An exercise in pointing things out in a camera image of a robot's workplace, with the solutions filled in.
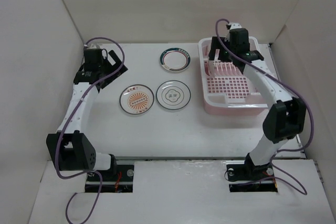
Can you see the pink plastic dish rack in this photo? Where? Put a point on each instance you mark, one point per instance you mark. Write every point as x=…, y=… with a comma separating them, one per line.
x=229, y=92

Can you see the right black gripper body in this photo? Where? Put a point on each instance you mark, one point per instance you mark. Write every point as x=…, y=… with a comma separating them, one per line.
x=226, y=56

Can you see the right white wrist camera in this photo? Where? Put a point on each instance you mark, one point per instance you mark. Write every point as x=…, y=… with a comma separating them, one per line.
x=231, y=26

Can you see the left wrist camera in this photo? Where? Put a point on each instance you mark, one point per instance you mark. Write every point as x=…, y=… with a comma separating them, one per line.
x=92, y=46

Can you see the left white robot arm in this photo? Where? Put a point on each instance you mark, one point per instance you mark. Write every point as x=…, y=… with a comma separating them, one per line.
x=69, y=148

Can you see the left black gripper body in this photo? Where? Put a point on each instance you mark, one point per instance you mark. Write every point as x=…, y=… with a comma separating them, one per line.
x=106, y=67

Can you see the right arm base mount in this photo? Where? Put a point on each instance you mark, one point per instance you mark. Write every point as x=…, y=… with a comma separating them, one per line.
x=244, y=180

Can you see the orange sunburst plate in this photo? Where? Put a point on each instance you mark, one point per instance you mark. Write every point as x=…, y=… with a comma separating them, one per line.
x=212, y=62
x=136, y=99

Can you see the white plate with characters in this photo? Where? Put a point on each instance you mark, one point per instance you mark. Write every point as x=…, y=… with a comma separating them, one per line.
x=173, y=95

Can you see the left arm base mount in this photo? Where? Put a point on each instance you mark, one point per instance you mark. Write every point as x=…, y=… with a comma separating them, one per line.
x=121, y=182

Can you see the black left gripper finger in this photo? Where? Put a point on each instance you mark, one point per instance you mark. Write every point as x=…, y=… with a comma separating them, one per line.
x=115, y=66
x=101, y=85

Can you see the green rimmed white plate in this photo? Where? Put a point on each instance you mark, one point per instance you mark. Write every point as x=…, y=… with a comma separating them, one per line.
x=175, y=60

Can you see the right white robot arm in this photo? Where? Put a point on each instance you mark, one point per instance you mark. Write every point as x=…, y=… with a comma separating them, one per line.
x=287, y=110

